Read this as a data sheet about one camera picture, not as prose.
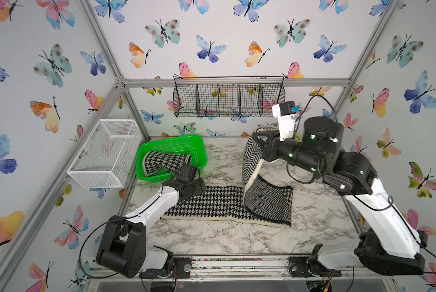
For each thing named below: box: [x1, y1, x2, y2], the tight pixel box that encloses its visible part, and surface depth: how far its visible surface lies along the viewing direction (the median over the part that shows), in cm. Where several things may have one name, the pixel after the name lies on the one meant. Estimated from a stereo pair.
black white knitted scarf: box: [142, 150, 192, 176], surface depth 98 cm
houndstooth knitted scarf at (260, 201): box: [160, 127, 294, 227], surface depth 90 cm
